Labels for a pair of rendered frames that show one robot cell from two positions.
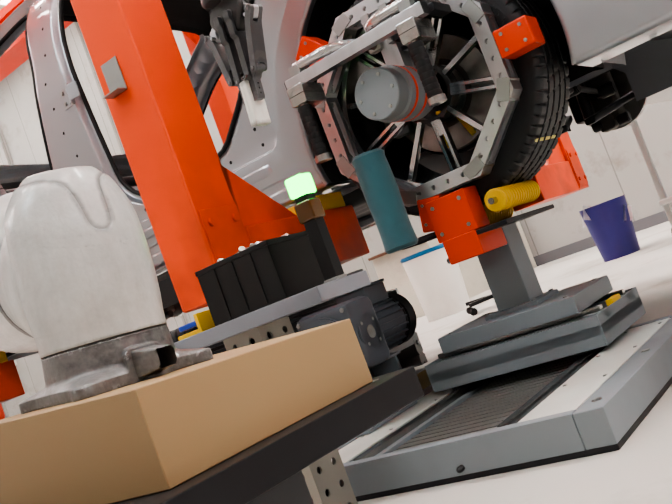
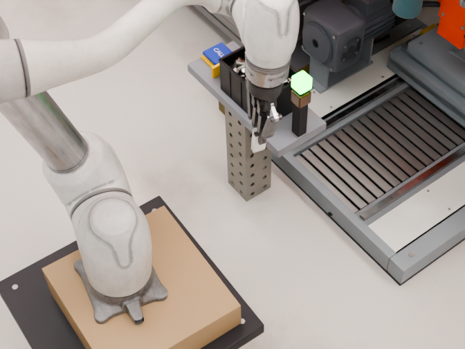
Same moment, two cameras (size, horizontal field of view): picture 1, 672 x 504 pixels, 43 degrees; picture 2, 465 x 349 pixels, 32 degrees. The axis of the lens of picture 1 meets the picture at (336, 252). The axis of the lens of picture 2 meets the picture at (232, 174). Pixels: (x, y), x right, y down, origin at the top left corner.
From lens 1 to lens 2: 1.71 m
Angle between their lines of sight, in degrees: 57
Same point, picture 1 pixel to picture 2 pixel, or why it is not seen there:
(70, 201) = (111, 256)
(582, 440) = (387, 267)
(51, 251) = (97, 270)
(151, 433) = not seen: outside the picture
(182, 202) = not seen: outside the picture
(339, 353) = (225, 322)
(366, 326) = (348, 48)
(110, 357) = (115, 302)
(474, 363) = (418, 80)
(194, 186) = not seen: outside the picture
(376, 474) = (290, 170)
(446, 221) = (450, 11)
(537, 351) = (456, 113)
